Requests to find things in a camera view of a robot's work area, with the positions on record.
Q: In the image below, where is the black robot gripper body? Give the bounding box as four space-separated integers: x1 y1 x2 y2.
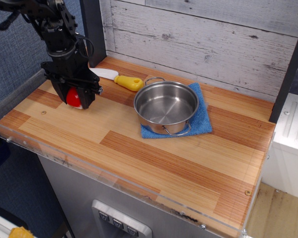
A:
41 42 102 95

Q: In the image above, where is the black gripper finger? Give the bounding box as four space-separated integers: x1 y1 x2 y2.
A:
76 87 95 109
51 81 71 104

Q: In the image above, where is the red toy sushi box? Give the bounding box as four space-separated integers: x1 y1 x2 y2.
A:
66 87 83 110

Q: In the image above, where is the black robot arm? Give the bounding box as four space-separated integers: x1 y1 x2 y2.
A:
0 0 103 109

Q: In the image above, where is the yellow white toy knife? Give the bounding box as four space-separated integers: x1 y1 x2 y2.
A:
90 68 144 92

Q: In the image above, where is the stainless steel pot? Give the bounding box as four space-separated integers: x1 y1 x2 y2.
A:
134 77 200 136

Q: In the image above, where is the blue cloth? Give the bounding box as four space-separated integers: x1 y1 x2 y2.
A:
141 83 212 139

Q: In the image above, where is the silver button panel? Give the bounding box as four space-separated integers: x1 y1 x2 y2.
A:
91 199 152 238

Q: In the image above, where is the clear acrylic guard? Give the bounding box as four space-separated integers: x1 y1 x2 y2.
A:
0 119 267 238

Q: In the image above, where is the white aluminium side unit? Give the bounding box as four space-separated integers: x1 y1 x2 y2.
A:
262 93 298 197

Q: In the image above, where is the dark left post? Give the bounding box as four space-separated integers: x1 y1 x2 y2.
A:
80 0 107 67

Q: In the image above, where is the dark post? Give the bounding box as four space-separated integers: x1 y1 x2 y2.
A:
269 40 298 123
80 0 107 67

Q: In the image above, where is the dark right post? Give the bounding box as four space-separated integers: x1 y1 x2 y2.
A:
269 40 298 123

